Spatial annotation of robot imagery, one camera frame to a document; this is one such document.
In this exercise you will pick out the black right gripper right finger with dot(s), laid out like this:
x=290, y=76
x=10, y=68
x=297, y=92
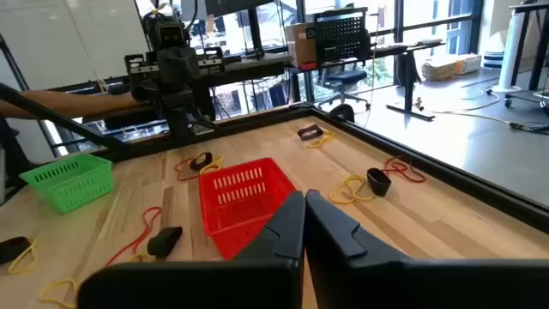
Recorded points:
x=364, y=283

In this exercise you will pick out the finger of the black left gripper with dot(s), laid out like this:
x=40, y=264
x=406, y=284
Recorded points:
x=188, y=70
x=168, y=70

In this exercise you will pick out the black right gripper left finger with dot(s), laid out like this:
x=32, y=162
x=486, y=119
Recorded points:
x=257, y=283

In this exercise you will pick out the person's forearm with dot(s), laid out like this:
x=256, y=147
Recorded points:
x=64, y=103

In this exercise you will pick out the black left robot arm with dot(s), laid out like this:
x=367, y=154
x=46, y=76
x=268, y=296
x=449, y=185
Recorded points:
x=184, y=124

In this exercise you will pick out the black office desk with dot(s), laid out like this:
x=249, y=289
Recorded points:
x=257, y=68

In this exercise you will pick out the red plastic basket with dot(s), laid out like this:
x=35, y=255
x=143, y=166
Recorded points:
x=240, y=214

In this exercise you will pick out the whiteboard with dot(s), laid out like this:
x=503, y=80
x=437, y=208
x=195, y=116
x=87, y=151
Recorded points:
x=64, y=34

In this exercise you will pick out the black clip near top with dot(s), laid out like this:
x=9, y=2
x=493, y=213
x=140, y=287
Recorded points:
x=379, y=184

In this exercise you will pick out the cardboard box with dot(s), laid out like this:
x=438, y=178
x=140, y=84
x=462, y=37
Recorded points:
x=300, y=47

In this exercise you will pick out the green plastic basket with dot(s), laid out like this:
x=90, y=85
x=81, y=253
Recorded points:
x=73, y=189

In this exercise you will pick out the black office chair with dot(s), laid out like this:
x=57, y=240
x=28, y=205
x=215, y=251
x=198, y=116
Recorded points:
x=343, y=78

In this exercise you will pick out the black perforated panel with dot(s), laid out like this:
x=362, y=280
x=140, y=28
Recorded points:
x=341, y=36

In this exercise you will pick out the black standing desk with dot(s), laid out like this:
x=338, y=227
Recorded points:
x=407, y=73

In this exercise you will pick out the white flat box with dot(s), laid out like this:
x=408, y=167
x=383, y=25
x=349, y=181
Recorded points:
x=469, y=63

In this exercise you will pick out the striped round container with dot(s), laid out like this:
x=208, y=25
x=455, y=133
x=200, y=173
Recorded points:
x=493, y=60

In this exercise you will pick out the black tall table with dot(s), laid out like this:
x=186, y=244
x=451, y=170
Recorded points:
x=541, y=51

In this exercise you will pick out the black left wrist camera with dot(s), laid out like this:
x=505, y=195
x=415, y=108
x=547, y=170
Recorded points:
x=169, y=34

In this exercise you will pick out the black frame clamp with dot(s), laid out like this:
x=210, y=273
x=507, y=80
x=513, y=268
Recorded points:
x=342, y=112

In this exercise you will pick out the white pedestal column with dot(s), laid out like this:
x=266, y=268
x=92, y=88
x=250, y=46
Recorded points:
x=512, y=51

